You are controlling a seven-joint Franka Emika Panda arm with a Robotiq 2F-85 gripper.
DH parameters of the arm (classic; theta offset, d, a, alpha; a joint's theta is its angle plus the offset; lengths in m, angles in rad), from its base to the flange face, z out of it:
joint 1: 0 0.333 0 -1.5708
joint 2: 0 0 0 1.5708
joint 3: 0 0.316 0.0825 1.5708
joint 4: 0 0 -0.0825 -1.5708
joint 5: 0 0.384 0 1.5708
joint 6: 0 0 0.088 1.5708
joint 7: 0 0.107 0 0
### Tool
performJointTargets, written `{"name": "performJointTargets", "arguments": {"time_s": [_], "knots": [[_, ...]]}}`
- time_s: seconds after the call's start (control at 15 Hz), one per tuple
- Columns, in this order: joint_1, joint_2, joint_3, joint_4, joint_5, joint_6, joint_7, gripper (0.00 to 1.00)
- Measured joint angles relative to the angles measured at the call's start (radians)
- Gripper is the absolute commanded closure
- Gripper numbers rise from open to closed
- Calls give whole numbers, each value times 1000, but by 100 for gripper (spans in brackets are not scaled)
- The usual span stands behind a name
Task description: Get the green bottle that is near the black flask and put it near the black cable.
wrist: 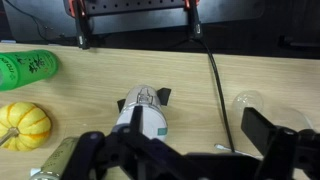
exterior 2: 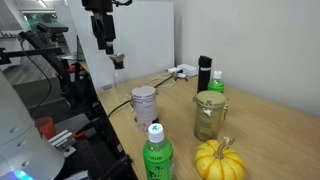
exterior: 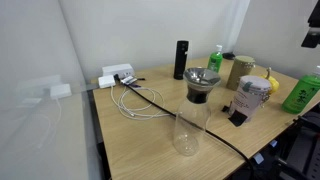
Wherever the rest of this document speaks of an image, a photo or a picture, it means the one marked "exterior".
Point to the white pink tin canister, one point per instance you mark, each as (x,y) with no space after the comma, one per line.
(251,93)

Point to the yellow object behind tin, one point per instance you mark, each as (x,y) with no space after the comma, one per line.
(274,84)

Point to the black camera mount top right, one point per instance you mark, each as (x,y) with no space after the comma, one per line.
(312,38)

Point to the glass carafe with steel funnel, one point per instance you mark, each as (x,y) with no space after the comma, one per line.
(194,112)

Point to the black equipment beside table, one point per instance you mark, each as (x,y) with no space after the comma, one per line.
(297,154)

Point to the small silver purple adapter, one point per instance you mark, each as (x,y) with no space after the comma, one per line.
(129,81)

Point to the black flask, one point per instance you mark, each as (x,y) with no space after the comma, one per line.
(180,59)

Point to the white power strip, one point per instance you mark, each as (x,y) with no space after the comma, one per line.
(121,70)

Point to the white charger adapter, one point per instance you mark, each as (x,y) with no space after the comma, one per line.
(106,81)

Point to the black round object at back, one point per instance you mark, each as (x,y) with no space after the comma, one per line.
(228,56)

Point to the green pump sanitizer bottle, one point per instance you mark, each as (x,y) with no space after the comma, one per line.
(215,59)

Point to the green tea bottle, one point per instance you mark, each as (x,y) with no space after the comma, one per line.
(305,89)

